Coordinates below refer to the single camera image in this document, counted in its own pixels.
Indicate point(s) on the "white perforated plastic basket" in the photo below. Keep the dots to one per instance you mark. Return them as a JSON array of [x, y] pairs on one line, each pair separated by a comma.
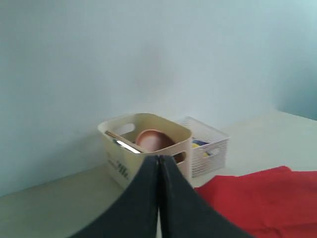
[[209, 157]]

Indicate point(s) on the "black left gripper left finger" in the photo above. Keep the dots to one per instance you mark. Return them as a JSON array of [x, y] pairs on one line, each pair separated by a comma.
[[135, 213]]

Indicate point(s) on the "small blue milk carton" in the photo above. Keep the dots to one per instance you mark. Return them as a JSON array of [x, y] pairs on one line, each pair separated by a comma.
[[197, 143]]

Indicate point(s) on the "wooden chopstick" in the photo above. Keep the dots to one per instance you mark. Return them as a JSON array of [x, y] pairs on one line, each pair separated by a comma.
[[126, 143]]

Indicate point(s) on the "brown wooden plate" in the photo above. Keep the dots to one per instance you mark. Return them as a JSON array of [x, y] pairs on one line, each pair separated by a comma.
[[152, 140]]

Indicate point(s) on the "cream plastic bin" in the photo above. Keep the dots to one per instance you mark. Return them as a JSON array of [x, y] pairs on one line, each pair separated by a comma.
[[123, 164]]

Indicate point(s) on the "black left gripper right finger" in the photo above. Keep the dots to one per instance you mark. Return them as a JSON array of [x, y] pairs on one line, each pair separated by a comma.
[[183, 213]]

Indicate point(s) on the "red paper table mat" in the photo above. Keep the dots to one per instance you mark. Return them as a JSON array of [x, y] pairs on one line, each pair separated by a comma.
[[274, 203]]

